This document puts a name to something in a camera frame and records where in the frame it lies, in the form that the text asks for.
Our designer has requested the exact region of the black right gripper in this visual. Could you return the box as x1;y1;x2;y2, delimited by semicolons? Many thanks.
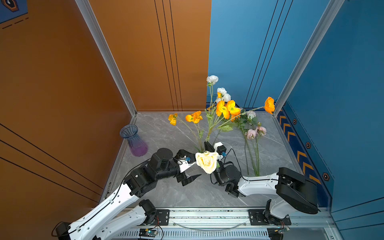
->
203;142;226;187

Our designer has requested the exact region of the cream white rose stem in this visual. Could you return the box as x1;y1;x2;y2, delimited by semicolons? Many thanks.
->
195;151;219;174

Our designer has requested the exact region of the purple glass vase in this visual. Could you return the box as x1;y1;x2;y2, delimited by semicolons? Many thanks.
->
120;125;148;157

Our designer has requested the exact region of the small orange flower stem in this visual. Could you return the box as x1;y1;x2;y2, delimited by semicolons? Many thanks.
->
205;97;275;142

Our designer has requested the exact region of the orange poppy flower stem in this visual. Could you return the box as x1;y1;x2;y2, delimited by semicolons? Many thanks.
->
168;111;205;153

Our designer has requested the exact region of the white ranunculus flower stem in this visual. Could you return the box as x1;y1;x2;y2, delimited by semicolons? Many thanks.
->
205;75;231;142

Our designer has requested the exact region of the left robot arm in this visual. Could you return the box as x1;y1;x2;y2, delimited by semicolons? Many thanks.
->
51;148;196;240

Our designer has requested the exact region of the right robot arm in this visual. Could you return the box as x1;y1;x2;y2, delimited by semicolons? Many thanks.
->
204;142;320;226

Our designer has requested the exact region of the pink rose flower stem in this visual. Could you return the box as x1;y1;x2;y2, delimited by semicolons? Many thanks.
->
234;109;267;177

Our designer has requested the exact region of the green circuit board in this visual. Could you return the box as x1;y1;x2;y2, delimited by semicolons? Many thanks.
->
138;229;159;239

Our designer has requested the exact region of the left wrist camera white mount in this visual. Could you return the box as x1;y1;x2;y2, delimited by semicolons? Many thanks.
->
177;156;196;173

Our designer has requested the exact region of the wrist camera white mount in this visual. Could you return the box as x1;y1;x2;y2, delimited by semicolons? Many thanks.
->
177;156;196;173
214;142;227;158

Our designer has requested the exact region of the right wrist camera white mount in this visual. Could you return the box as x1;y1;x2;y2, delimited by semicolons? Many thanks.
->
214;142;227;158

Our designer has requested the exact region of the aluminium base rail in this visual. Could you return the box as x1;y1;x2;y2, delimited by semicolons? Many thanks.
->
107;207;342;240

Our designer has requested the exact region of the aluminium corner post left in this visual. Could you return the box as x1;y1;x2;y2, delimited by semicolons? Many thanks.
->
75;0;137;119

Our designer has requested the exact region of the aluminium corner post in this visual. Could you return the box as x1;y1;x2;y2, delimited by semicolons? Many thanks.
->
273;0;345;118
75;0;137;119

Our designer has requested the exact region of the aluminium corner post right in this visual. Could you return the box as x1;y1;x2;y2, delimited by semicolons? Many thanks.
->
273;0;345;118

